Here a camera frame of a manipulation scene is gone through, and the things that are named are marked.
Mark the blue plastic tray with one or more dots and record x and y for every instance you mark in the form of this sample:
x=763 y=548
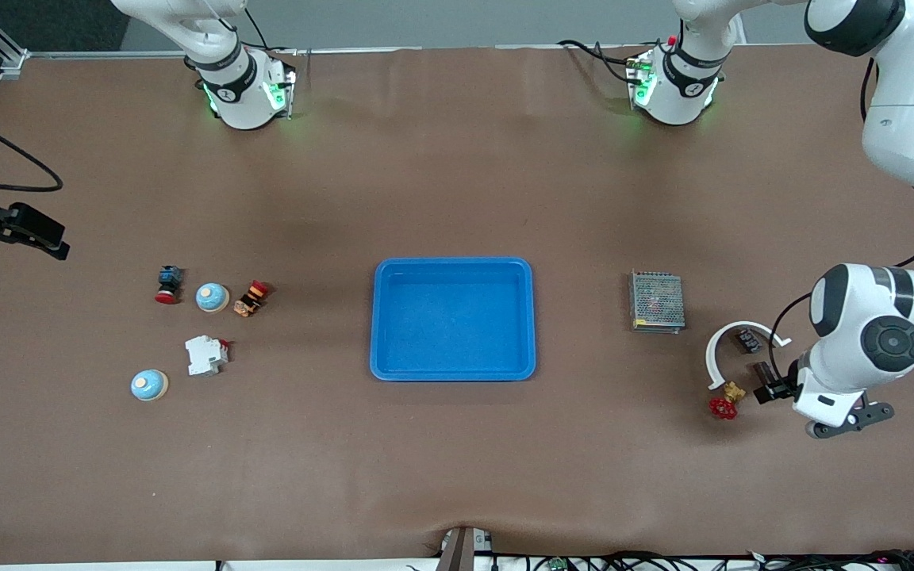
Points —
x=457 y=349

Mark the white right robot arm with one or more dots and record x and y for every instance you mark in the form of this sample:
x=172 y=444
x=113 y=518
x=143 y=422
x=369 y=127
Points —
x=235 y=87

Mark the aluminium frame post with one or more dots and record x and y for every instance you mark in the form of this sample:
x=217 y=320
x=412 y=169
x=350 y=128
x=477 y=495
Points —
x=14 y=65

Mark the light blue call bell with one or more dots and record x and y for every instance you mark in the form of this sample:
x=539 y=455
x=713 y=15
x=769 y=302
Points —
x=149 y=385
x=212 y=297

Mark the white curved plastic arc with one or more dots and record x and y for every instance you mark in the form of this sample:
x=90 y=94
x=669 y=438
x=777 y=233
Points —
x=746 y=325

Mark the brown table cover sheet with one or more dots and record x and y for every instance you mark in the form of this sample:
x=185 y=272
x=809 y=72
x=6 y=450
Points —
x=457 y=460

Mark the small black terminal block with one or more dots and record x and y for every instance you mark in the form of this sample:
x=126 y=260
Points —
x=749 y=341

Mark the red orange emergency button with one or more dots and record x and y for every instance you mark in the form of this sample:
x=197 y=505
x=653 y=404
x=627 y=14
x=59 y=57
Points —
x=251 y=298

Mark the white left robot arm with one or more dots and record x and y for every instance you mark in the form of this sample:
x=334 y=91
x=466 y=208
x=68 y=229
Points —
x=901 y=119

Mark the dark cylindrical capacitor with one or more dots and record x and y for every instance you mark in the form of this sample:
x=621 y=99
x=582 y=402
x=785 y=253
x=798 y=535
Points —
x=763 y=373

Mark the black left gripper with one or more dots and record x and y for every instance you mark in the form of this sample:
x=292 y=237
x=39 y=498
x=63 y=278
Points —
x=781 y=388

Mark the red push button blue body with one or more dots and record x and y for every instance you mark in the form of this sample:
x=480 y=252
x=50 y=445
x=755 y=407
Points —
x=169 y=284

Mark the white circuit breaker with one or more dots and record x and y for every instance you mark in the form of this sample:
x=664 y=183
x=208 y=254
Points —
x=205 y=355

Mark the metal mesh power supply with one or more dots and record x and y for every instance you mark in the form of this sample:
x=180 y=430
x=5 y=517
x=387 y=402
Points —
x=656 y=301

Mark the grey metal bracket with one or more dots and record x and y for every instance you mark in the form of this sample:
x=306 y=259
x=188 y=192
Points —
x=461 y=551

